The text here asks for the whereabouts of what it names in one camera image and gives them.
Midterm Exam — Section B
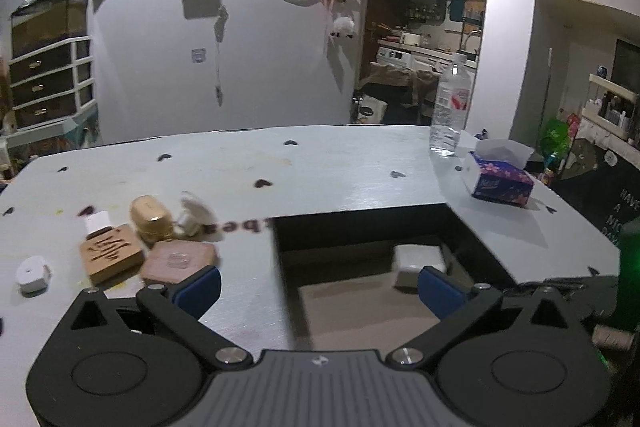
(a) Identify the wooden coaster with logo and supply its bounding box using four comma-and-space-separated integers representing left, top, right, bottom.
140, 239, 218, 285

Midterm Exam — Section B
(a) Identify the large white charger cube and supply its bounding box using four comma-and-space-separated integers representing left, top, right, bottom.
392, 244, 447, 289

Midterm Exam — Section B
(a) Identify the gold earbuds case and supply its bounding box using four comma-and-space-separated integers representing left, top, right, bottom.
129, 195, 174, 244

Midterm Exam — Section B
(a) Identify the carved wooden block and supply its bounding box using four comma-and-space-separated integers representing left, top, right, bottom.
79, 225, 144, 286

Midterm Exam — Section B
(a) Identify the black box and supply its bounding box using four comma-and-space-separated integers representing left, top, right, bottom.
271, 204, 515, 353

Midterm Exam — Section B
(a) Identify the white round tape measure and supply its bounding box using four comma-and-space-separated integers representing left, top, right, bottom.
15, 256, 51, 295

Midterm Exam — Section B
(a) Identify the small white charger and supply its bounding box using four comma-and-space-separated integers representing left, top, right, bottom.
84, 211, 113, 239

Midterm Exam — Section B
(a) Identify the purple tissue box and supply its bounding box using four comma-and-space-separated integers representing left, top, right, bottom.
461, 140, 534, 207

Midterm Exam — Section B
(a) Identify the clear water bottle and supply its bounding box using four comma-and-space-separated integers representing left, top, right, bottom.
430, 53, 473, 157

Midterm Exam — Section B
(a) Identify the white drawer cabinet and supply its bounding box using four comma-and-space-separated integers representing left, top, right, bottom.
9, 37, 96, 130

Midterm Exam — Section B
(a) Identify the white washing machine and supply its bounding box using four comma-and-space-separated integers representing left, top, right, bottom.
376, 46, 412, 69

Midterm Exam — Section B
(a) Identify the white plush sheep toy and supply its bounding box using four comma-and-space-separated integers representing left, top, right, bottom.
329, 16, 356, 39

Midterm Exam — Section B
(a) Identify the glass fish tank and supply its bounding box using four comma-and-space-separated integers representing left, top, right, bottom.
10, 0, 89, 58

